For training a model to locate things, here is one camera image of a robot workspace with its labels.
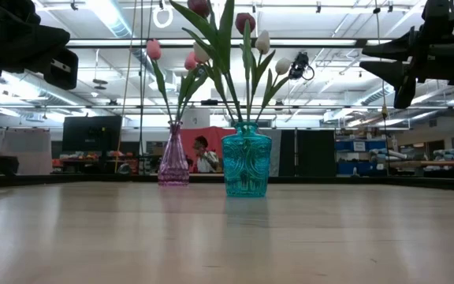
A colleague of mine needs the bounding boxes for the person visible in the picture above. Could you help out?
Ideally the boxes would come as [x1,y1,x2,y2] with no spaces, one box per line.
[190,136,220,174]

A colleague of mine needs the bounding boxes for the teal glass vase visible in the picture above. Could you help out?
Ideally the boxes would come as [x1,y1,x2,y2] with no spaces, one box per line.
[221,121,274,198]

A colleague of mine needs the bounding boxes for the white artificial tulip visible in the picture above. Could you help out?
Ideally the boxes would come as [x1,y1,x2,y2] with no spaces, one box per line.
[250,29,277,123]
[255,57,293,123]

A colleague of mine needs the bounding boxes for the pink glass vase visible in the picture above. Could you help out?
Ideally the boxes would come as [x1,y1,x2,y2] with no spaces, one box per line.
[158,121,191,187]

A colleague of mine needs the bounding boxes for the black monitor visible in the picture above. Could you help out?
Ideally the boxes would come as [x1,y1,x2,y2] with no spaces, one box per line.
[61,115,124,153]

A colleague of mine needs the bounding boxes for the black mounted camera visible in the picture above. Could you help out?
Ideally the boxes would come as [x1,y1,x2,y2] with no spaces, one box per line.
[288,50,315,81]

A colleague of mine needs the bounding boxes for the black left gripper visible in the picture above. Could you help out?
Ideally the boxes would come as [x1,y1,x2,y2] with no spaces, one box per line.
[0,0,80,92]

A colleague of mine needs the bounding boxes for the white hanging ring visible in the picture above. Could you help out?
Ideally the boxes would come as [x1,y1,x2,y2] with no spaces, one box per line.
[151,6,174,29]

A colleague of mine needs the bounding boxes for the blue storage bins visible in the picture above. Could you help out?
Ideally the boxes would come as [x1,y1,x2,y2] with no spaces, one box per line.
[333,137,389,177]

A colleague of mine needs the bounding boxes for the red backdrop panel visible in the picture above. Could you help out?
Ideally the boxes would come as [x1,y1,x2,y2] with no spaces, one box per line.
[180,126,238,174]

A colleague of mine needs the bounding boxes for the black partition panel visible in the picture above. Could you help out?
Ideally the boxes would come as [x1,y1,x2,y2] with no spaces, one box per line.
[280,129,337,177]

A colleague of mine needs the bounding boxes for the white covered board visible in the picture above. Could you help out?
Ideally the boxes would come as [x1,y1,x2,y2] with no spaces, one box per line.
[0,128,53,174]

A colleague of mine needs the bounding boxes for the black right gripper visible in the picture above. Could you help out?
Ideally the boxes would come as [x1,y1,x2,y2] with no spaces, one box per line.
[359,27,454,110]

